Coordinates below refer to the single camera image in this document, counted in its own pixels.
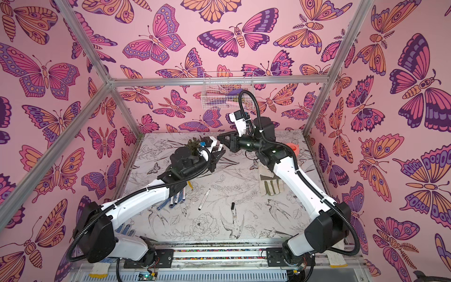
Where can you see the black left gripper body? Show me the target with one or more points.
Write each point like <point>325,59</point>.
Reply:
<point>211,166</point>

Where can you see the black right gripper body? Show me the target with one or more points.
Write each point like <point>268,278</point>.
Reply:
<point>235,141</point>

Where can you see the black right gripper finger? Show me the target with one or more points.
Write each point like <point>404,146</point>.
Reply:
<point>224,140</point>
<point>225,134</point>

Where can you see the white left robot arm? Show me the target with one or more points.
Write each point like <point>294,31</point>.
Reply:
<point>94,237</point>

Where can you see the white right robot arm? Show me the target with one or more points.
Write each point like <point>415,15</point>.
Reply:
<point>330,221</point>

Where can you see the green potted plant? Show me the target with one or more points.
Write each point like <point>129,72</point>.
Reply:
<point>194,145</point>

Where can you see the beige green work glove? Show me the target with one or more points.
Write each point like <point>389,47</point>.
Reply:
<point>270,184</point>

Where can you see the blue dotted work glove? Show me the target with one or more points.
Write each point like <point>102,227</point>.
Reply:
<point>187,203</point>

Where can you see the clear wall basket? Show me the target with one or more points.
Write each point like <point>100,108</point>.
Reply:
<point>221,88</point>

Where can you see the white glove on rail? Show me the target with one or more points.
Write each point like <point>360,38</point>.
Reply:
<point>336,260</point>

